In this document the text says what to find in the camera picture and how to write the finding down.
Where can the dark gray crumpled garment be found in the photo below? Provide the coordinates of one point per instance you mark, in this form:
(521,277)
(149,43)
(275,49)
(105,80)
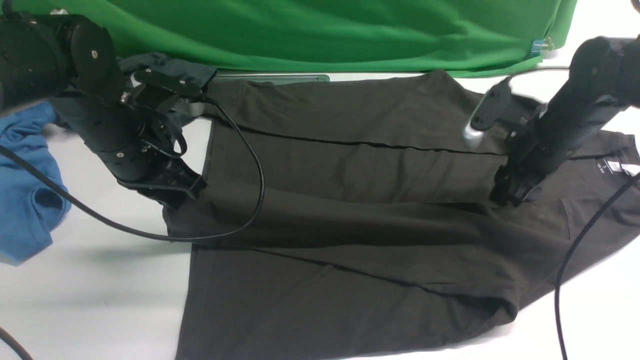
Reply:
(195,73)

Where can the blue t-shirt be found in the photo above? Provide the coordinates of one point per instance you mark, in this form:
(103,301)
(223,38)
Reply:
(29,210)

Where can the blue binder clip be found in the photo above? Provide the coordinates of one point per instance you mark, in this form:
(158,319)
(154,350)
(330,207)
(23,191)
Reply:
(540,46)

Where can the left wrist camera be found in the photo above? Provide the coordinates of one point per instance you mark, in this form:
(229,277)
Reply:
(162,93)

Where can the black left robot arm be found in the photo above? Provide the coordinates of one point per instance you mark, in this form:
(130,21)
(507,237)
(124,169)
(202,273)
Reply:
(69,60)

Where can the gray long-sleeve top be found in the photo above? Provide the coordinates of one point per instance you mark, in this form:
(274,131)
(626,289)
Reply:
(377,234)

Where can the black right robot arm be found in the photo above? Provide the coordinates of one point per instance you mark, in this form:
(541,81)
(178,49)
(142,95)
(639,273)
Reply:
(603,80)

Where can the green backdrop cloth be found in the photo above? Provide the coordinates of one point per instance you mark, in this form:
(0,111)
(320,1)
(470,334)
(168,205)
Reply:
(466,38)

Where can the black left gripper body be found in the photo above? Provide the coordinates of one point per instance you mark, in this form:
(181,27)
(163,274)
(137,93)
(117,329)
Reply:
(173,184)

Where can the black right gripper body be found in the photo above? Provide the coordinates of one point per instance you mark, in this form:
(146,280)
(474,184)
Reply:
(517,179)

